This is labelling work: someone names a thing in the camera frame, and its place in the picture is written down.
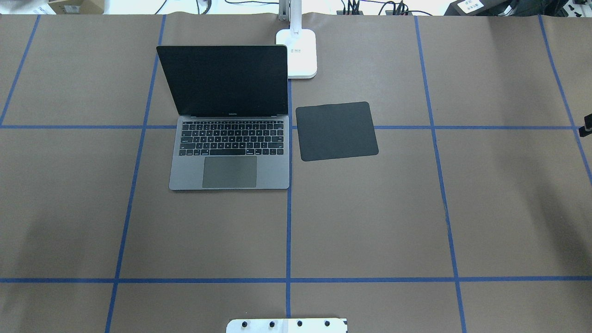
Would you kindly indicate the black power strip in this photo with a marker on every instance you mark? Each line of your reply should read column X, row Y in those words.
column 384, row 12

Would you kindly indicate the black device with label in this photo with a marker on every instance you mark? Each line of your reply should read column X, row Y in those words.
column 481, row 7

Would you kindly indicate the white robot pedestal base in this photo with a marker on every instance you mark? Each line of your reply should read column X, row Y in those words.
column 288, row 325

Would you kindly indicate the grey laptop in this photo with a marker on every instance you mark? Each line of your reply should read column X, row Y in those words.
column 233, row 106

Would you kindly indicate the black mouse pad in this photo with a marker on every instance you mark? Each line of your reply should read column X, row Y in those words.
column 336, row 131

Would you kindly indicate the white desk lamp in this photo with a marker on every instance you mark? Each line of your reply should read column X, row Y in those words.
column 300, row 41

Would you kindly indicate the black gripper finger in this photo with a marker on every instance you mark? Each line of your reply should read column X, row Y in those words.
column 586, row 129

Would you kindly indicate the cardboard box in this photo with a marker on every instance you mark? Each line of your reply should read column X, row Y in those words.
column 78, row 6

